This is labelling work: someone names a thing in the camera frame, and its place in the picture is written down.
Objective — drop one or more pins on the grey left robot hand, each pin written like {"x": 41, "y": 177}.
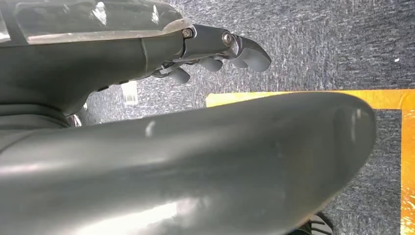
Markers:
{"x": 194, "y": 168}

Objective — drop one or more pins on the black ribbed object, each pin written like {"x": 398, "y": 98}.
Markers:
{"x": 316, "y": 225}

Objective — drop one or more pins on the yellow floor tape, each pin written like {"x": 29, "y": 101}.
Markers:
{"x": 408, "y": 155}

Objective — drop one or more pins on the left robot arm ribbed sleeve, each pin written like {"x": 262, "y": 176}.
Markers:
{"x": 26, "y": 121}

